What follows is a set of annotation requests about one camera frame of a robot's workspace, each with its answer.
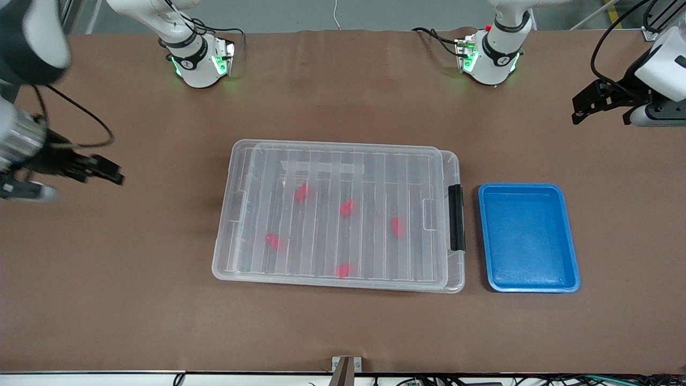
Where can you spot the clear plastic storage box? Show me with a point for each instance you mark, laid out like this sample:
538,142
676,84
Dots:
454,271

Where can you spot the metal bracket with post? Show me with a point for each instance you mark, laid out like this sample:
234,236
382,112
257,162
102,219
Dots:
345,370

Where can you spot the clear ribbed plastic lid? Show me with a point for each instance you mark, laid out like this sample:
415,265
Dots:
321,252

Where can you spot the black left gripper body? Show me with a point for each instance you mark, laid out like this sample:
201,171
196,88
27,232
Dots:
624,91

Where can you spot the blue plastic tray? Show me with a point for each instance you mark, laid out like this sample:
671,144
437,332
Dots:
528,241

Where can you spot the red block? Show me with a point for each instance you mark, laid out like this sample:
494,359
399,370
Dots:
273,242
302,192
347,208
343,271
397,227

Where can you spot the brown table cover sheet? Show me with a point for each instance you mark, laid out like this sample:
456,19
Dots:
107,295

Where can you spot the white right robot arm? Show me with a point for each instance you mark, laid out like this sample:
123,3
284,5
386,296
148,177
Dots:
193,59

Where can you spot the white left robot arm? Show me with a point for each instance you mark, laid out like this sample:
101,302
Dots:
496,51

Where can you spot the aluminium frame profile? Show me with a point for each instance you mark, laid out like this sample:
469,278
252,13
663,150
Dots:
651,32
65,13

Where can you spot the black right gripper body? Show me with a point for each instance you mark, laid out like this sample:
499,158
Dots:
55,159

